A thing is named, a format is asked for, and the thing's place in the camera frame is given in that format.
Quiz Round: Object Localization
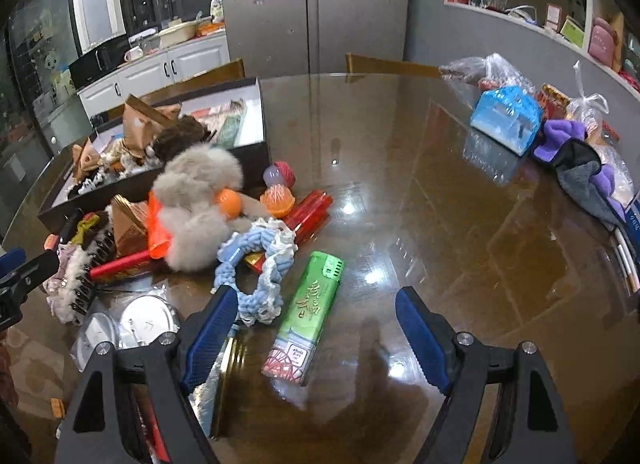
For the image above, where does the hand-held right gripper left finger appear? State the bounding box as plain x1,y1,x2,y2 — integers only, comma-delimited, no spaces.
54,286,240,464

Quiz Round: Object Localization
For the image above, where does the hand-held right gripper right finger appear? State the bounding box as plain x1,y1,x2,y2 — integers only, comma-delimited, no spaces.
395,287,579,464

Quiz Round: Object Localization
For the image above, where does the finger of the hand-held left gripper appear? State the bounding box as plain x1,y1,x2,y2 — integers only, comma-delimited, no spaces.
0,248,27,289
0,250,60,301

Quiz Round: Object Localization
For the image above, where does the grey fluffy plush toy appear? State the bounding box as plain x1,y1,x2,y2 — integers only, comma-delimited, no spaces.
151,146,247,273

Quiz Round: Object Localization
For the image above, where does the black storage box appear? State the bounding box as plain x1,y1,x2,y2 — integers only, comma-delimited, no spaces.
37,76,271,231

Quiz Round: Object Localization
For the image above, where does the brown glossy desktop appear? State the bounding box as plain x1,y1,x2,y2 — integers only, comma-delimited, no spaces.
0,71,640,464

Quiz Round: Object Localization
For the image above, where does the white lace scrunchie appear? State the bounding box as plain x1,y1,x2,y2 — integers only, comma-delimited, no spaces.
44,244,97,327

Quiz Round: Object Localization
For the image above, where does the gold rimmed jar lid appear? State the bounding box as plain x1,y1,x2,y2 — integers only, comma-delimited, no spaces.
209,338,247,441

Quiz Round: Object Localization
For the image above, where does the black hair claw clip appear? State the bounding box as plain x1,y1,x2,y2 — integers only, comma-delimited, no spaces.
70,229,119,313

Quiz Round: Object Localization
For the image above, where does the long red lighter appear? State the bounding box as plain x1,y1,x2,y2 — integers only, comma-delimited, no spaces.
89,249,153,283

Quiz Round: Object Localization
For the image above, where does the green lighter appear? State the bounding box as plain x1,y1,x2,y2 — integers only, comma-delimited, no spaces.
261,251,346,388

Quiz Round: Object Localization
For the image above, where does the brown paper packet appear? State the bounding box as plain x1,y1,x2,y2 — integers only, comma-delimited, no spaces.
122,95,182,155
109,194,151,258

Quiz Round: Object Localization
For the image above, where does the orange ribbed ball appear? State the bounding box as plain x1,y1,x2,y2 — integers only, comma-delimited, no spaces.
262,185,297,218

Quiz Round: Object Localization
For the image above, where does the brown fuzzy toy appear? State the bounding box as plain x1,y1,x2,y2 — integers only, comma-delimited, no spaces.
151,115,212,161

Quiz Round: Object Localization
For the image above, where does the black microwave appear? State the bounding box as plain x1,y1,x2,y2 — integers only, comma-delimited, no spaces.
68,36,131,89

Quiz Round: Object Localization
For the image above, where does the glass sliding door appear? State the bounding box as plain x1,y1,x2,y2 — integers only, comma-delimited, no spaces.
4,0,84,112

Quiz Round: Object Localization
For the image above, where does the white kitchen cabinet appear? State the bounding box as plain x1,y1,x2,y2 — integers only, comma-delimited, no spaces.
77,34,231,145

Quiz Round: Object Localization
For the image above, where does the blue plastic box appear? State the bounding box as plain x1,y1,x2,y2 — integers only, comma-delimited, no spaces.
470,85,544,158

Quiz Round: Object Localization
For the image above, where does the purple cloth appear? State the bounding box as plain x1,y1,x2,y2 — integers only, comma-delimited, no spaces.
532,119,628,205

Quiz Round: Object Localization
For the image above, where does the wooden chair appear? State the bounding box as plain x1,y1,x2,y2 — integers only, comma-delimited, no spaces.
170,58,246,94
346,52,442,83

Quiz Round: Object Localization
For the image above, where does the plastic bag with red contents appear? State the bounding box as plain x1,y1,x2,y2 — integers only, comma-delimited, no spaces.
439,52,523,94

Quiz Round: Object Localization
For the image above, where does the cream plastic basin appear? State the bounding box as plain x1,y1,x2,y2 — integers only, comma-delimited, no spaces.
157,21,197,47

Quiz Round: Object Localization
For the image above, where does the silver double door fridge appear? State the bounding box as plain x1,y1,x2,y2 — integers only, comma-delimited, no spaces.
217,0,411,77

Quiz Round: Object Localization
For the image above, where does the pink pouch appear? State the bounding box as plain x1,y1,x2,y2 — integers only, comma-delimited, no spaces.
587,18,619,67

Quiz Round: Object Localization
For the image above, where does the blue white rope ring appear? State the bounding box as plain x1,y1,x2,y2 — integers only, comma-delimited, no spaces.
212,220,299,329

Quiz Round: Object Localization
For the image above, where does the white wall shelf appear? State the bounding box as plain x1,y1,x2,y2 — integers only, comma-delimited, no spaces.
442,0,640,94

